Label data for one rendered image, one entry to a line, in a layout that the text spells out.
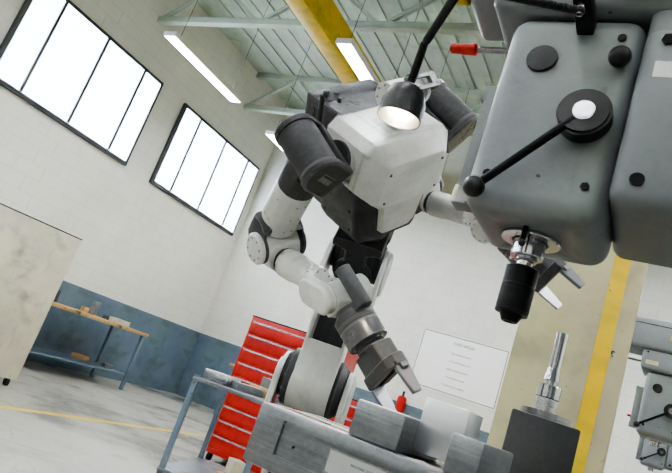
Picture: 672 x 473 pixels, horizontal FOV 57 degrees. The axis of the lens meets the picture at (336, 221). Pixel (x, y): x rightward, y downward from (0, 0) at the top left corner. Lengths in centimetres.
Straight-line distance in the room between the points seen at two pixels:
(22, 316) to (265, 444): 627
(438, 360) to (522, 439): 918
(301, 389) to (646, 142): 99
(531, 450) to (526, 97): 62
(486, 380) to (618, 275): 756
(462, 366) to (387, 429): 959
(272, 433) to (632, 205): 52
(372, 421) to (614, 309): 205
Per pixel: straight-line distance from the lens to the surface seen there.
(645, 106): 90
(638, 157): 87
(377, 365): 125
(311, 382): 154
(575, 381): 265
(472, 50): 126
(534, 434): 123
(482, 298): 1046
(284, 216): 141
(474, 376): 1022
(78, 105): 963
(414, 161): 140
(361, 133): 137
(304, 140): 130
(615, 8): 101
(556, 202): 87
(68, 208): 980
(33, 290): 696
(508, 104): 95
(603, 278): 273
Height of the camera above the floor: 101
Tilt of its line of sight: 14 degrees up
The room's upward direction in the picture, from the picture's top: 20 degrees clockwise
